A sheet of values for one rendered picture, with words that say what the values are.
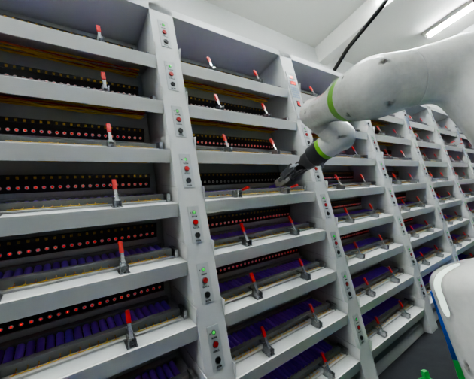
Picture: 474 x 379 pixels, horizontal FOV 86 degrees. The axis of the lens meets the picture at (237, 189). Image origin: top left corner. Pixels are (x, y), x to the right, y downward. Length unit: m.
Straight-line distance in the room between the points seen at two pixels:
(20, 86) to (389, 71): 0.88
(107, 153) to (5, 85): 0.29
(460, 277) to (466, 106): 0.31
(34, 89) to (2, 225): 0.38
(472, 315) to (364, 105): 0.37
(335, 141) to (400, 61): 0.46
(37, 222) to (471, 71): 0.96
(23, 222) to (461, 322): 0.85
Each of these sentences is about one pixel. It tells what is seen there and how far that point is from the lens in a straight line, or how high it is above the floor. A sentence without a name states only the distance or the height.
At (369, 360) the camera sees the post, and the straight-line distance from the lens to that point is 1.46.
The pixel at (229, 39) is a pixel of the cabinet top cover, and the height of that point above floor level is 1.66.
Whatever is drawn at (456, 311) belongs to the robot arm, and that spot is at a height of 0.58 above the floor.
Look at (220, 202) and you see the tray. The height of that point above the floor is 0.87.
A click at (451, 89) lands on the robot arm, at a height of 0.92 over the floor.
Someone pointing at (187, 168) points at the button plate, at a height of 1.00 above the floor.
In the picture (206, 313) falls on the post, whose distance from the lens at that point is 0.87.
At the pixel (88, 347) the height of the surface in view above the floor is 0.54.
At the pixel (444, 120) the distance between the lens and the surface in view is 4.01.
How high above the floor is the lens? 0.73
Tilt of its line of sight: 11 degrees up
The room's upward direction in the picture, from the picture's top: 11 degrees counter-clockwise
